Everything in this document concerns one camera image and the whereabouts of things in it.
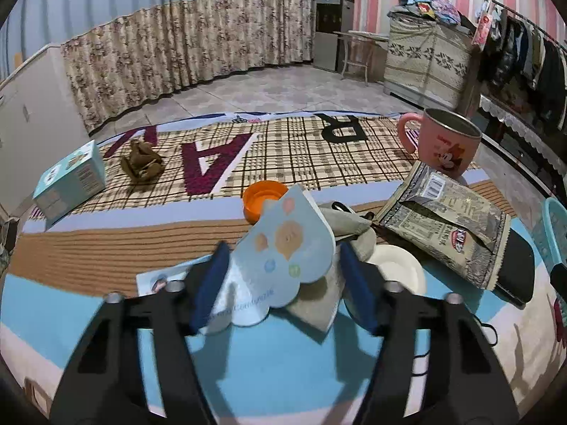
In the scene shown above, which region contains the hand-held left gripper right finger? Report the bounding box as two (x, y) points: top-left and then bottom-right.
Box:
(339, 243), (521, 425)

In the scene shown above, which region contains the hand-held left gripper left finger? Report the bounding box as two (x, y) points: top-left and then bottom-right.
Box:
(51, 241), (231, 425)

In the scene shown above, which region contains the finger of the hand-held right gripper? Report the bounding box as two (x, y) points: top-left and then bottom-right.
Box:
(549, 260), (567, 295)

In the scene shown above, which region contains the white round lid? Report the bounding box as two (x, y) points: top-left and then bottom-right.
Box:
(367, 244), (427, 295)

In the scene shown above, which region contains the teal plastic basket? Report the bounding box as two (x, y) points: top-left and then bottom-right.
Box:
(529, 197), (567, 275)

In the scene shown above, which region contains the light blue photo card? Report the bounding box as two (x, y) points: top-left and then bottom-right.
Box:
(136, 254), (213, 297)

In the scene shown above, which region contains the grey cloth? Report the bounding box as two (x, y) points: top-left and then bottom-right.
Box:
(283, 201), (377, 333)

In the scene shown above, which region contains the light blue cloud-shaped card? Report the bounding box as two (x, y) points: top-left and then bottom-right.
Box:
(207, 185), (336, 327)

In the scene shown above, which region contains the grey printed snack packet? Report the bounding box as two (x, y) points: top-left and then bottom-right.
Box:
(376, 161), (512, 290)

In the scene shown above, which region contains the black flat case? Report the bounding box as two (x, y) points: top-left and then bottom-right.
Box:
(492, 228), (537, 306)

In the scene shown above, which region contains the pink cartoon mug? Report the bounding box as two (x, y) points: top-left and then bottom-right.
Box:
(396, 107), (483, 181)

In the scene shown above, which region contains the low cabinet with lace cloth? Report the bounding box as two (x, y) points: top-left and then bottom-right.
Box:
(476, 93), (567, 200)

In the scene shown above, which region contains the teal cardboard box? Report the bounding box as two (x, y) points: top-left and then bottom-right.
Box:
(32, 139), (107, 231)

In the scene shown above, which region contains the row of hanging clothes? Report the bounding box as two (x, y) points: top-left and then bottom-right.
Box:
(476, 9), (567, 129)

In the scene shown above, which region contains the cabinet with patterned cover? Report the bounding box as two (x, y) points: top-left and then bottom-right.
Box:
(383, 11), (481, 109)

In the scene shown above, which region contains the blue and floral curtain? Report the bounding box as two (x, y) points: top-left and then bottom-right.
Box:
(0, 0), (317, 136)

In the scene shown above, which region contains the white cabinet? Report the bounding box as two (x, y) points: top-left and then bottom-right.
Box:
(0, 44), (89, 220)

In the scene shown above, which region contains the small white side table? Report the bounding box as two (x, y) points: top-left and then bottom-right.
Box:
(333, 30), (391, 87)

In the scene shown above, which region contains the grey water dispenser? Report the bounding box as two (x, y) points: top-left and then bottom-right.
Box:
(314, 0), (355, 72)

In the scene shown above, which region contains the metal clothes rack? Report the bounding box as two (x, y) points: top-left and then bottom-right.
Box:
(470, 0), (567, 142)

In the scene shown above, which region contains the pile of folded clothes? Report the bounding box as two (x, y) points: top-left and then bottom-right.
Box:
(387, 0), (481, 27)

